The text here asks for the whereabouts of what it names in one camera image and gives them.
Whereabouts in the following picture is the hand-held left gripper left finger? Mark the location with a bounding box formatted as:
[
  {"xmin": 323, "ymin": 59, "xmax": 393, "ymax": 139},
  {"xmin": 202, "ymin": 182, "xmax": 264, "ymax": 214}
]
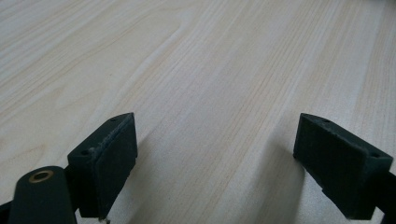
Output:
[{"xmin": 66, "ymin": 112, "xmax": 138, "ymax": 218}]

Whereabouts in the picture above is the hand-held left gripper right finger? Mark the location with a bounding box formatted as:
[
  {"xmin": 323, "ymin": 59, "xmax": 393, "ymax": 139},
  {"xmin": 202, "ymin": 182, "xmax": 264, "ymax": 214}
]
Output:
[{"xmin": 292, "ymin": 112, "xmax": 394, "ymax": 220}]

